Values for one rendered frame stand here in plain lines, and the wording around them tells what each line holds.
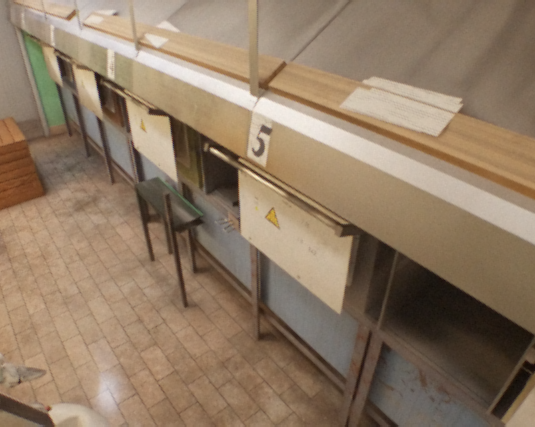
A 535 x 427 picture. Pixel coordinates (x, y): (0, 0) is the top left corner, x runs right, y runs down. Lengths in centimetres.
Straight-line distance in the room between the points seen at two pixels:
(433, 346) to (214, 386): 130
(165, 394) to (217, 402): 30
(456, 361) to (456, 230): 84
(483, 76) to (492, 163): 26
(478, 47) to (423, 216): 43
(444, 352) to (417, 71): 99
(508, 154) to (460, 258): 21
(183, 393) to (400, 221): 181
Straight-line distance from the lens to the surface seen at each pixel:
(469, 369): 158
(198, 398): 239
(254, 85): 116
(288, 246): 154
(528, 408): 123
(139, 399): 245
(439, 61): 104
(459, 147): 82
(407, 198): 85
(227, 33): 154
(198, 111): 141
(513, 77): 98
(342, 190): 94
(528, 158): 80
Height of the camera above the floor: 204
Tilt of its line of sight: 34 degrees down
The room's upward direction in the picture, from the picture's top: straight up
